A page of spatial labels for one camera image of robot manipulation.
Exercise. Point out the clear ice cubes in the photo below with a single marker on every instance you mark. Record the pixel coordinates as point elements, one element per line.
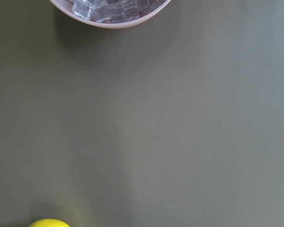
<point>115,11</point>

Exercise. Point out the pink bowl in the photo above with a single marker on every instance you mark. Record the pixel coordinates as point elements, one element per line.
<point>65,7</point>

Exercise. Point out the yellow lemon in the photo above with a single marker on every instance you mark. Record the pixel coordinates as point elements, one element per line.
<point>49,222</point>

